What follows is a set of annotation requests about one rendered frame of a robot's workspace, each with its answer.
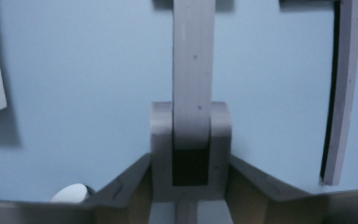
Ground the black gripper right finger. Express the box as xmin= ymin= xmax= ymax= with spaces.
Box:
xmin=225 ymin=153 xmax=358 ymax=224

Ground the grey clevis fork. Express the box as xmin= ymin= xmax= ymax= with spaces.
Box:
xmin=150 ymin=101 xmax=232 ymax=224

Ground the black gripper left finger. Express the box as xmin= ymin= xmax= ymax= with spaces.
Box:
xmin=0 ymin=152 xmax=153 ymax=224

